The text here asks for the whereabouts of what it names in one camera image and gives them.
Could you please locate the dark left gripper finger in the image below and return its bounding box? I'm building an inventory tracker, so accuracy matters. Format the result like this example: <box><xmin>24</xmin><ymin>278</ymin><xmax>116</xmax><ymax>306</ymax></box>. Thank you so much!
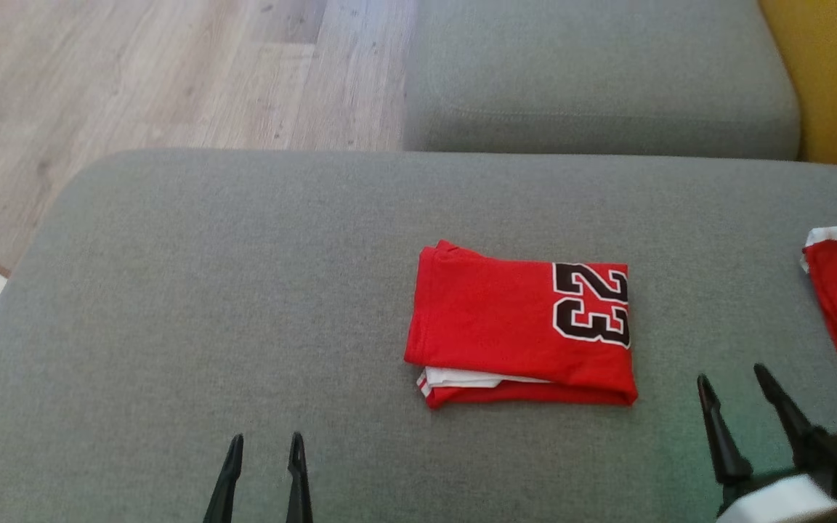
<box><xmin>286</xmin><ymin>431</ymin><xmax>315</xmax><ymax>523</ymax></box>
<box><xmin>202</xmin><ymin>433</ymin><xmax>246</xmax><ymax>523</ymax></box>

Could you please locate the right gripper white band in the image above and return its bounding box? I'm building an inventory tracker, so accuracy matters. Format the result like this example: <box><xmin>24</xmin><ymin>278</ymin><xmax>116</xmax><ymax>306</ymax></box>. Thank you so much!
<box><xmin>695</xmin><ymin>362</ymin><xmax>837</xmax><ymax>523</ymax></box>

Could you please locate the red white jersey number 23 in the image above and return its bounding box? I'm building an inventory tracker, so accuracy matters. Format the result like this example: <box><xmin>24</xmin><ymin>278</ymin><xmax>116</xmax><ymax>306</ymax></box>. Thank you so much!
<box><xmin>403</xmin><ymin>239</ymin><xmax>639</xmax><ymax>410</ymax></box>

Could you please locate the large grey sofa seat cushion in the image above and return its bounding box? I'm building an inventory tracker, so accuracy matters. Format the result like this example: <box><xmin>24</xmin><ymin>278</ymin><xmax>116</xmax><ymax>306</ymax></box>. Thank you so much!
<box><xmin>0</xmin><ymin>148</ymin><xmax>837</xmax><ymax>523</ymax></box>

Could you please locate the yellow pillow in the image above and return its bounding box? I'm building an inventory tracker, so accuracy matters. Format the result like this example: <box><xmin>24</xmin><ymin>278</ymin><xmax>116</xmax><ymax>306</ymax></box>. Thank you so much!
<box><xmin>758</xmin><ymin>0</ymin><xmax>837</xmax><ymax>172</ymax></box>

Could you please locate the small grey sofa cushion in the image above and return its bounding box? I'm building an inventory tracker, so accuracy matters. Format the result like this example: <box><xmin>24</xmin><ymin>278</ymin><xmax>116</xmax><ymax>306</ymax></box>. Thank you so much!
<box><xmin>403</xmin><ymin>0</ymin><xmax>802</xmax><ymax>161</ymax></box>

